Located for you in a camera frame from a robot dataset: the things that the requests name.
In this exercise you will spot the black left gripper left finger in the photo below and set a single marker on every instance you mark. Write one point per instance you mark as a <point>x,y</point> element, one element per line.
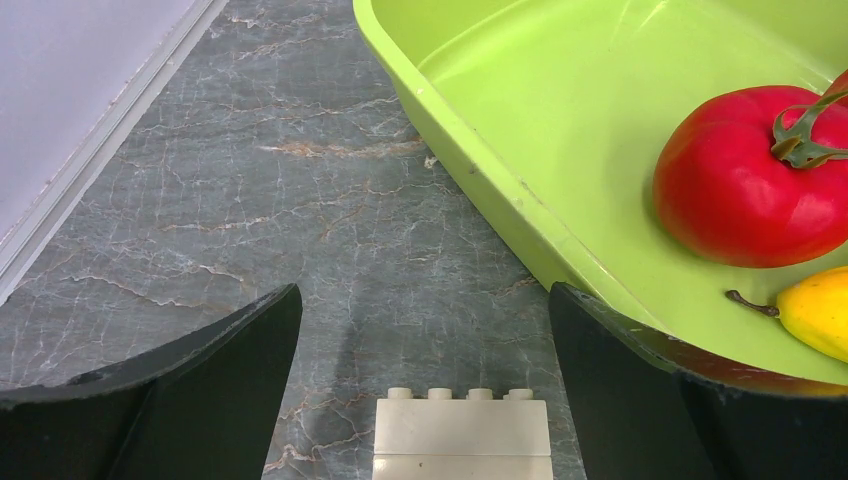
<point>203,406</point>

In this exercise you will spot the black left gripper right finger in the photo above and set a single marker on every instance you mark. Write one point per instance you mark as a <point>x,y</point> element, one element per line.
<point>647,405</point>

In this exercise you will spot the red fake tomato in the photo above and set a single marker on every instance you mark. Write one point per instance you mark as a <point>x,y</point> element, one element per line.
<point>719,190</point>

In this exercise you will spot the red fake pomegranate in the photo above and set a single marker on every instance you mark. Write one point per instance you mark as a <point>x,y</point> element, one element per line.
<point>839,84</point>

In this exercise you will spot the white toy brick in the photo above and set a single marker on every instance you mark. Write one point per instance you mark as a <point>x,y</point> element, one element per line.
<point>440,437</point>

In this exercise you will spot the green plastic basin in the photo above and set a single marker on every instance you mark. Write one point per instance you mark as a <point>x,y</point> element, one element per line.
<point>550,116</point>

